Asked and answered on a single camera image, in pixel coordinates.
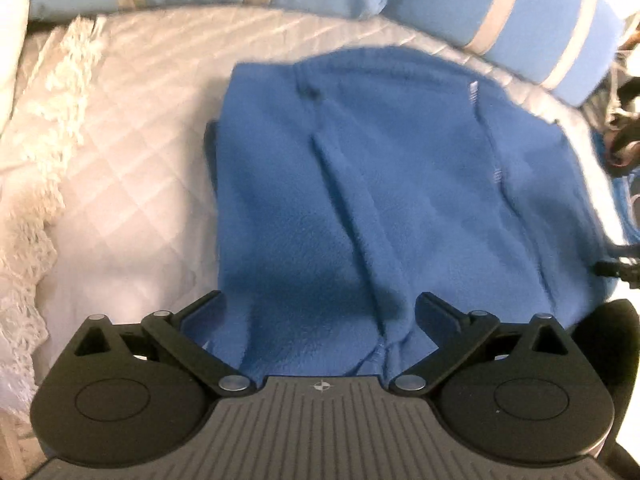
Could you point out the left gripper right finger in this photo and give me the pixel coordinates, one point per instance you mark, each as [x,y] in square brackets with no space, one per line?
[457,336]

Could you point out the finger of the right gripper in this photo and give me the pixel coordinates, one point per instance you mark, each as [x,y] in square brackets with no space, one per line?
[624,264]

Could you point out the blue fleece jacket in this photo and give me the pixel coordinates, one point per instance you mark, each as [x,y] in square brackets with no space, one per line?
[351,183]

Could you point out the lace trimmed pillow cover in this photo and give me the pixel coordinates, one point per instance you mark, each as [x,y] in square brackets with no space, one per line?
[41,138]

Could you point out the black bag red trim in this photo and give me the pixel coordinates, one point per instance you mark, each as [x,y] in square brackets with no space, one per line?
[621,138]

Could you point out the quilted grey bedspread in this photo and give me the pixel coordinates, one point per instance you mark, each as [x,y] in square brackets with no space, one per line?
[137,230]

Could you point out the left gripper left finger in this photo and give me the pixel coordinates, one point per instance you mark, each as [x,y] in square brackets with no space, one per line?
[177,335]

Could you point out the right blue striped pillow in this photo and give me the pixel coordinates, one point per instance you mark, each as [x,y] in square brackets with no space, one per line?
[565,46]

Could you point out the beige folded comforter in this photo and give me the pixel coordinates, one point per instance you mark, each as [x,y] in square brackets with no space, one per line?
[13,25]

